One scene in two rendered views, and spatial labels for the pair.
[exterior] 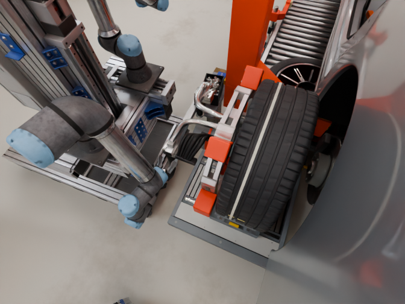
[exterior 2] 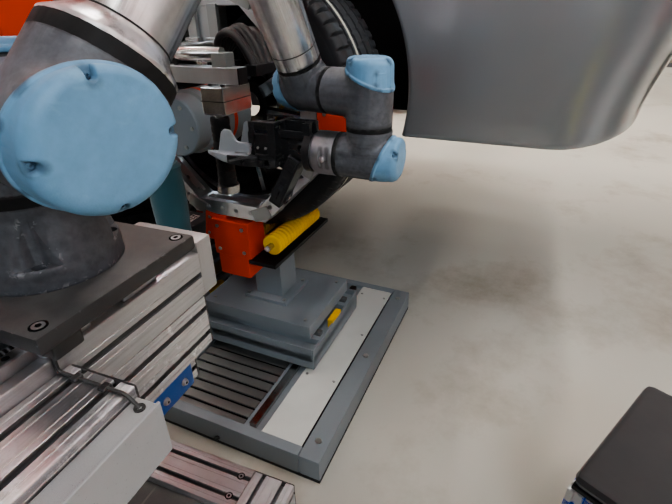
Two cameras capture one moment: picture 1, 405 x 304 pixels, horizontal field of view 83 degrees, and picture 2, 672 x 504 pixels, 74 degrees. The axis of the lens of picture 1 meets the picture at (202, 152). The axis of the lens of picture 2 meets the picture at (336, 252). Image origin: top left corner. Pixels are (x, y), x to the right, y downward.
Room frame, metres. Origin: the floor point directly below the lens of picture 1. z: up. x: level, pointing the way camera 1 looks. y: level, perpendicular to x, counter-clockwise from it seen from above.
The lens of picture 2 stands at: (0.31, 1.02, 1.07)
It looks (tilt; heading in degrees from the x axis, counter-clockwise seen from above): 28 degrees down; 268
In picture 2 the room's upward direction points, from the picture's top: 1 degrees counter-clockwise
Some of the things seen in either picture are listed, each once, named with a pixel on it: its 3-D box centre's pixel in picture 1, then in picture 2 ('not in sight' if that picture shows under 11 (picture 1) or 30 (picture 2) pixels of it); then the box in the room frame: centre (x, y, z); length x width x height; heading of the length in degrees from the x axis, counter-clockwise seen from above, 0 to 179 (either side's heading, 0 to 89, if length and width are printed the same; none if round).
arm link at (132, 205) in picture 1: (134, 204); (360, 93); (0.25, 0.27, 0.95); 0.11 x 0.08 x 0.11; 141
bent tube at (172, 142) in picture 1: (196, 130); (215, 33); (0.51, 0.02, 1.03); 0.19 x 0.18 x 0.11; 64
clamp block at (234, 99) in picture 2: (173, 149); (226, 96); (0.49, 0.13, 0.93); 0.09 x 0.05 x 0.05; 64
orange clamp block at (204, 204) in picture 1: (205, 202); (341, 121); (0.26, 0.00, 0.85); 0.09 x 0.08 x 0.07; 154
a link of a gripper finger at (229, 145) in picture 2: (160, 158); (227, 144); (0.48, 0.20, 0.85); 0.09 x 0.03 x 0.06; 167
